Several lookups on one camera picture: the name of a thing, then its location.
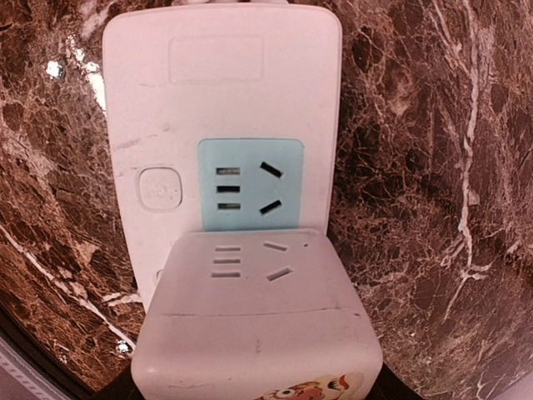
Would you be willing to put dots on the white multicolour power strip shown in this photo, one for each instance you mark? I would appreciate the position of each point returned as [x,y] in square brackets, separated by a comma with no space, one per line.
[221,116]

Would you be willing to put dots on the black front table rail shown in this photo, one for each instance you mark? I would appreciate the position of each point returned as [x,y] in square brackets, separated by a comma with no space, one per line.
[119,385]

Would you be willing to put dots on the white cube socket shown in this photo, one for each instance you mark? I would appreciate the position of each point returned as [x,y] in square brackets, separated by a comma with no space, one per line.
[256,315]

